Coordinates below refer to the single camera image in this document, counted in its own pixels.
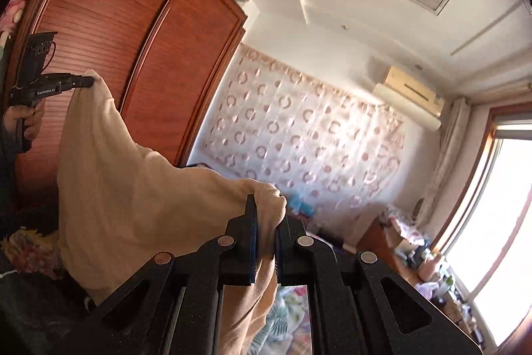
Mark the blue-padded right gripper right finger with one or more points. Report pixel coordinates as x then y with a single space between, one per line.
360 305

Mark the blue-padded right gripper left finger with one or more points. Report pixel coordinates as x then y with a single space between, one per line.
172 305

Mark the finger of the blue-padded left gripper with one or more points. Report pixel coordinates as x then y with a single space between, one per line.
79 83
71 79

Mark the beige printed t-shirt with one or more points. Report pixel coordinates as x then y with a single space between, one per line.
121 203

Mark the person's left hand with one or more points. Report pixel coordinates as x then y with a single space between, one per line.
30 116

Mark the white crumpled tissue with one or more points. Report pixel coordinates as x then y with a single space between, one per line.
427 289

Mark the palm leaf print bedsheet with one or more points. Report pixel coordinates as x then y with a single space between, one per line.
287 329

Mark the pink bottle on sideboard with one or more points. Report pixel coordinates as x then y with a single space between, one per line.
429 266

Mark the wooden louvered wardrobe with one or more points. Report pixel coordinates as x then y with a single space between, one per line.
161 59

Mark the blue tissue pack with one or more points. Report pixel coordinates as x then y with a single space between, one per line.
298 206

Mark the circle pattern sheer curtain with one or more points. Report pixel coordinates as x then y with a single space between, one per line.
330 149

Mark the beige window drape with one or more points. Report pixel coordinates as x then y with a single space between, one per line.
449 149

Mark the window with wooden frame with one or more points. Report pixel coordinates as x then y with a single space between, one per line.
482 227

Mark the white wall air conditioner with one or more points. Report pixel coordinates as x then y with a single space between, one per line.
412 98

